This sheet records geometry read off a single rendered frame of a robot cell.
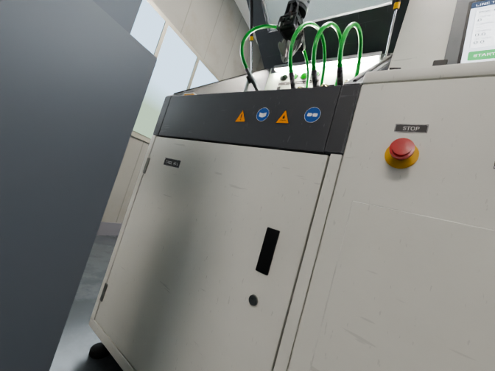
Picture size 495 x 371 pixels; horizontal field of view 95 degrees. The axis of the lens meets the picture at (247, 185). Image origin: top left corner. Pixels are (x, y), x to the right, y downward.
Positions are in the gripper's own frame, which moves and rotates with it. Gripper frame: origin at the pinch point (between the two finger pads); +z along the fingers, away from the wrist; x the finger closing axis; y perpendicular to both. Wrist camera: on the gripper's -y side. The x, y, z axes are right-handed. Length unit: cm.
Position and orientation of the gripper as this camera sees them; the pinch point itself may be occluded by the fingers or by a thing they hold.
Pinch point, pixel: (286, 61)
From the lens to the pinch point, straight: 101.5
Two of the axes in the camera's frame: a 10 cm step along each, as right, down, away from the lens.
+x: 8.0, 1.8, -5.7
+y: -5.3, -2.3, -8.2
